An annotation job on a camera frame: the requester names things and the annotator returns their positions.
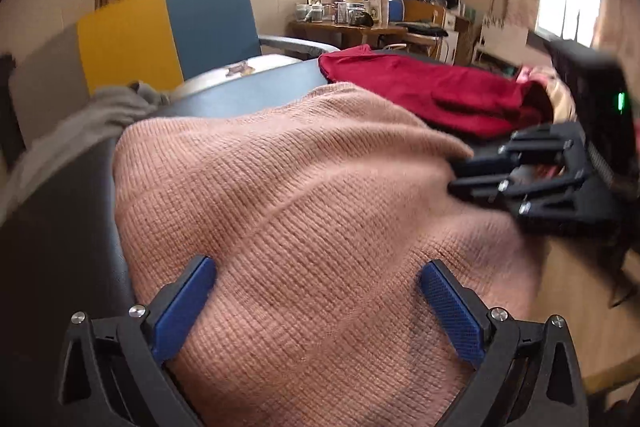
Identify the wooden chair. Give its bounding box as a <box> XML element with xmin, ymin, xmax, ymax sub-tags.
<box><xmin>382</xmin><ymin>32</ymin><xmax>441</xmax><ymax>58</ymax></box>

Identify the wooden board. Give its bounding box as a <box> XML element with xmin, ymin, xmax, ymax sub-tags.
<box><xmin>402</xmin><ymin>0</ymin><xmax>446</xmax><ymax>28</ymax></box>

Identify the grey bed headboard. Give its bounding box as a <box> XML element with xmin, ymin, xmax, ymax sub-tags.
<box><xmin>525</xmin><ymin>31</ymin><xmax>556</xmax><ymax>50</ymax></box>

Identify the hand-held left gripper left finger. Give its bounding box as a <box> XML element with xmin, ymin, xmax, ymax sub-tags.
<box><xmin>59</xmin><ymin>254</ymin><xmax>218</xmax><ymax>427</ymax></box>

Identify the white cabinet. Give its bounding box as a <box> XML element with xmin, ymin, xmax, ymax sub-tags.
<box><xmin>442</xmin><ymin>12</ymin><xmax>461</xmax><ymax>65</ymax></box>

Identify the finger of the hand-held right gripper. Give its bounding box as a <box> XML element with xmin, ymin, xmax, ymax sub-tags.
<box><xmin>472</xmin><ymin>123</ymin><xmax>590</xmax><ymax>170</ymax></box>
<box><xmin>447</xmin><ymin>164</ymin><xmax>623</xmax><ymax>238</ymax></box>

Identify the wooden desk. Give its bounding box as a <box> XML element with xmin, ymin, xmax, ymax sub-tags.
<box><xmin>289</xmin><ymin>19</ymin><xmax>408</xmax><ymax>52</ymax></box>

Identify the white deer print pillow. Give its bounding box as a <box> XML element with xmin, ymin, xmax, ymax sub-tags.
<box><xmin>172</xmin><ymin>53</ymin><xmax>303</xmax><ymax>100</ymax></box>

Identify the grey yellow blue sofa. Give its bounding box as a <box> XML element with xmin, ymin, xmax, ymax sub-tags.
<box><xmin>0</xmin><ymin>0</ymin><xmax>341</xmax><ymax>178</ymax></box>

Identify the pink quilt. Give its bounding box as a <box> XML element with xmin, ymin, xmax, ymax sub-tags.
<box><xmin>515</xmin><ymin>66</ymin><xmax>551</xmax><ymax>84</ymax></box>

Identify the beige garment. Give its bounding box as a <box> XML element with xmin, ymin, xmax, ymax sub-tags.
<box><xmin>542</xmin><ymin>77</ymin><xmax>578</xmax><ymax>125</ymax></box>

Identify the dark green cloth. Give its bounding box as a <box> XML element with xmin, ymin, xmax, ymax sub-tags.
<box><xmin>395</xmin><ymin>22</ymin><xmax>446</xmax><ymax>36</ymax></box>

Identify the red garment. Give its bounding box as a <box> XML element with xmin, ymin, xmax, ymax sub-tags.
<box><xmin>318</xmin><ymin>44</ymin><xmax>556</xmax><ymax>140</ymax></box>

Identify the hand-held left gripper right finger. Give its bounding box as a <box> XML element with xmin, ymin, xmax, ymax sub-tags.
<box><xmin>417</xmin><ymin>258</ymin><xmax>591</xmax><ymax>427</ymax></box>

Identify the pink knit sweater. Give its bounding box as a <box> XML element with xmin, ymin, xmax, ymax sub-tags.
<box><xmin>112</xmin><ymin>82</ymin><xmax>551</xmax><ymax>427</ymax></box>

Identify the group of jars and bottles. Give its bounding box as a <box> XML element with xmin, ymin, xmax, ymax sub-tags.
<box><xmin>295</xmin><ymin>0</ymin><xmax>383</xmax><ymax>28</ymax></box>

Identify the grey garment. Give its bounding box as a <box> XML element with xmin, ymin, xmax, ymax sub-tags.
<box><xmin>0</xmin><ymin>79</ymin><xmax>173</xmax><ymax>218</ymax></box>

